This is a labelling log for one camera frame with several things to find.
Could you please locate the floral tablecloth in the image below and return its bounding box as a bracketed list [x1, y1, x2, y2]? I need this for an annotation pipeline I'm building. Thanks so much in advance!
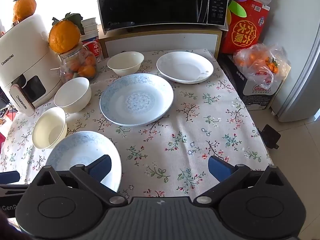
[0, 49, 272, 200]

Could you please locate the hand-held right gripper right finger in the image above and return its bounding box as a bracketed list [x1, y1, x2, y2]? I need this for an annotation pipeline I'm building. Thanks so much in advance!
[194, 155, 290, 207]

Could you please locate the glass jar with handle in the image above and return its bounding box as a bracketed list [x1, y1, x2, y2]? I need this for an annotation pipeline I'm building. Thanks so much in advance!
[59, 41, 98, 83]

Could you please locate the red label paper cup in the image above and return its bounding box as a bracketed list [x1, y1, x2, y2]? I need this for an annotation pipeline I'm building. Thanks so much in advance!
[81, 33, 101, 63]

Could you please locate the large orange without leaves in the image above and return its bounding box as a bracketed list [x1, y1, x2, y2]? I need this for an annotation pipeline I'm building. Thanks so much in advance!
[11, 0, 37, 22]

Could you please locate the large orange with leaves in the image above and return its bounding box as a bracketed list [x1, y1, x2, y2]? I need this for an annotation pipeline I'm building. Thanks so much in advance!
[48, 12, 86, 54]

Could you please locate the plain white ceramic plate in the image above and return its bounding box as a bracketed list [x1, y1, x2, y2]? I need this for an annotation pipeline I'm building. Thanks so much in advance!
[156, 51, 214, 84]

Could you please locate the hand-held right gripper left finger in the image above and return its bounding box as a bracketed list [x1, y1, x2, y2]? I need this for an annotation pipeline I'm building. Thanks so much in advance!
[29, 154, 128, 207]

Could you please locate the white wooden stand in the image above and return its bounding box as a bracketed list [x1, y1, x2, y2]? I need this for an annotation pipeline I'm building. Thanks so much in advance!
[99, 29, 223, 58]

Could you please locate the pile of small mandarins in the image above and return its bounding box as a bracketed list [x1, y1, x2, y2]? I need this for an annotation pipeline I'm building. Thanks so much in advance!
[64, 54, 97, 80]

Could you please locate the black and white carton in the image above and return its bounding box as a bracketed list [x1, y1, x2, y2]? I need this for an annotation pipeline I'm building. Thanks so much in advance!
[219, 52, 292, 111]

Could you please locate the stack of white cups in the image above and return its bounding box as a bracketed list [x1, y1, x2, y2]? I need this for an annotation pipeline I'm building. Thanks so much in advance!
[81, 17, 98, 37]

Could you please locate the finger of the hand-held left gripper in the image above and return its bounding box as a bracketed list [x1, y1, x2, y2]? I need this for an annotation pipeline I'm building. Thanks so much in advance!
[0, 171, 28, 197]

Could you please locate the black object on floor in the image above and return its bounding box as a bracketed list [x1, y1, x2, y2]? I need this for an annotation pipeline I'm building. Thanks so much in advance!
[259, 124, 282, 150]

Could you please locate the black microwave oven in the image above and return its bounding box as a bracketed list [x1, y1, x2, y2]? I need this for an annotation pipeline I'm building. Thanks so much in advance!
[95, 0, 230, 32]

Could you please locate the blue patterned ceramic plate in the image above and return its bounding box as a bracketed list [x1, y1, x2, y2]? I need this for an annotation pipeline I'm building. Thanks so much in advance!
[45, 131, 122, 193]
[99, 73, 174, 127]

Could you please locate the white air fryer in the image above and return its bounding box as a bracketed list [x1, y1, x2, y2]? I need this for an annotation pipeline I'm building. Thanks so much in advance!
[0, 14, 62, 117]

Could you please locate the plastic bag of oranges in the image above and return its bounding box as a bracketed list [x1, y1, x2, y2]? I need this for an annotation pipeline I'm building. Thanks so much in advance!
[233, 43, 292, 90]

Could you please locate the red gift box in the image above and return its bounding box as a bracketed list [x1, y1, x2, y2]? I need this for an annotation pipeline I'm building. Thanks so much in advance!
[221, 0, 271, 54]

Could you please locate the grey refrigerator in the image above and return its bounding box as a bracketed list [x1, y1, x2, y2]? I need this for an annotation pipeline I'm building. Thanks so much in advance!
[272, 22, 320, 123]

